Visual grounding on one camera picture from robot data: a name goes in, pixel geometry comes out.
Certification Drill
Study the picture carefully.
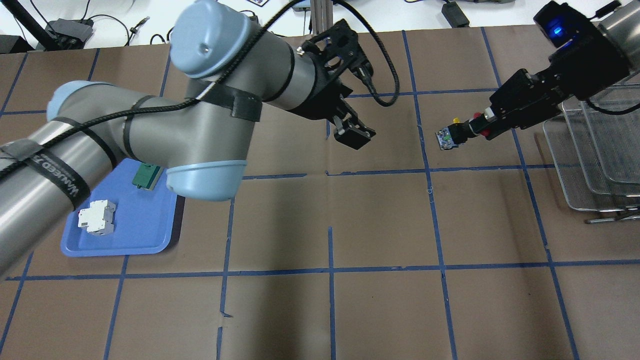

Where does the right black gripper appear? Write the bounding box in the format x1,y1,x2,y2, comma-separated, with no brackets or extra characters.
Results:
472,1,631,141

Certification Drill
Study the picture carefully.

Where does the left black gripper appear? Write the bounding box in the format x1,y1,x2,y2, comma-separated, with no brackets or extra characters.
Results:
295,19,377,150

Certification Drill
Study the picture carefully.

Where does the red emergency stop button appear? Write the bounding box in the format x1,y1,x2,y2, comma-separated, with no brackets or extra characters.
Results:
435,117,489,151

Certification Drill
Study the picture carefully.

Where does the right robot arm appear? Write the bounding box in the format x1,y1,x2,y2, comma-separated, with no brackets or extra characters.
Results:
464,0,640,141

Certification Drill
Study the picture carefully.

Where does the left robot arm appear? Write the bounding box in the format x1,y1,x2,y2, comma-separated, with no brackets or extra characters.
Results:
0,0,377,278

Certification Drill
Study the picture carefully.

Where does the black power adapter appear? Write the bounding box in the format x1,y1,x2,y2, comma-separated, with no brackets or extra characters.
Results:
441,0,470,28

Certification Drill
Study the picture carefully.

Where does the green relay module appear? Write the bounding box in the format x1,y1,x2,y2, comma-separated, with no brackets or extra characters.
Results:
131,162,163,191

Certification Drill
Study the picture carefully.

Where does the blue plastic tray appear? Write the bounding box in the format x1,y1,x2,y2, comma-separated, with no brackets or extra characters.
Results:
60,158,178,257

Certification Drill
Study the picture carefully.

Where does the white circuit breaker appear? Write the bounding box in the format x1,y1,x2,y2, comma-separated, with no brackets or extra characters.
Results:
77,199,117,236

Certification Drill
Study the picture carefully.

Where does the wire mesh shelf rack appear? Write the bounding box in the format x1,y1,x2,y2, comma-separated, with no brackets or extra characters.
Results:
542,80,640,224

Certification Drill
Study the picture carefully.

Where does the aluminium frame post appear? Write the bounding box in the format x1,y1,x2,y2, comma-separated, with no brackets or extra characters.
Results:
310,0,334,35

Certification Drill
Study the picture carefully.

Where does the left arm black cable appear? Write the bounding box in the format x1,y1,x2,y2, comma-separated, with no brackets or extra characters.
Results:
0,0,401,181

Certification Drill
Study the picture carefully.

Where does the black camera stand base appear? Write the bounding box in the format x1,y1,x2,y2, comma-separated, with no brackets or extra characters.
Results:
30,18,95,51

